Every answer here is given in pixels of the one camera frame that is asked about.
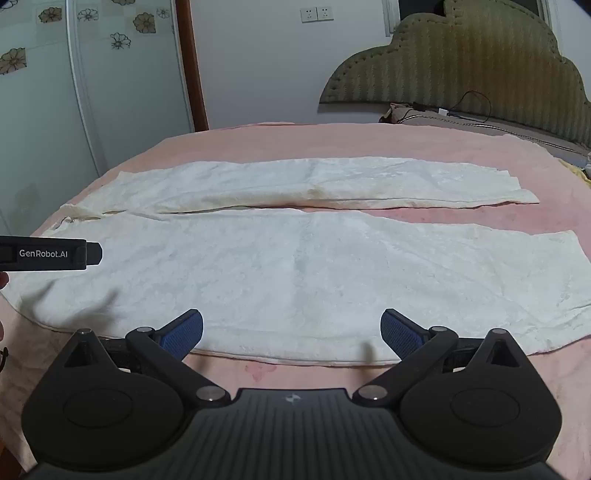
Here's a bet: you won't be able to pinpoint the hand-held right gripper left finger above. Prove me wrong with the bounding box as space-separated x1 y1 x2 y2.
64 308 232 408

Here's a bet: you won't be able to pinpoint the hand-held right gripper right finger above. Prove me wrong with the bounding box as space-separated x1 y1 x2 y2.
353 308 528 408

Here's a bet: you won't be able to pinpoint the white pants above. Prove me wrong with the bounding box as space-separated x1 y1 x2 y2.
2 156 591 366

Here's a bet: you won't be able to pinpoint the flower print wardrobe door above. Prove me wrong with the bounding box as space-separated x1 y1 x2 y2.
0 0 195 237

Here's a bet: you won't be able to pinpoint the pink bed sheet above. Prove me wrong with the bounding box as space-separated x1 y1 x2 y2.
0 121 591 480

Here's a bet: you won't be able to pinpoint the grey pillow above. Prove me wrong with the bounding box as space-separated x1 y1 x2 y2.
379 102 591 155

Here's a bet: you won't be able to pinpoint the pale yellow cloth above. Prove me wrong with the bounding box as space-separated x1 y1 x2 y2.
560 158 591 186

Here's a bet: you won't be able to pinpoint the olive upholstered headboard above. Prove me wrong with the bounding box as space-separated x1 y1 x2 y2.
318 0 591 136

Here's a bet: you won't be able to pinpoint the brown wooden door frame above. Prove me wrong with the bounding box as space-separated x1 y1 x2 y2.
174 0 210 133

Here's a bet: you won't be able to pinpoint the black charging cable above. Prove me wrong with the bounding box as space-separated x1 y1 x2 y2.
412 90 588 154

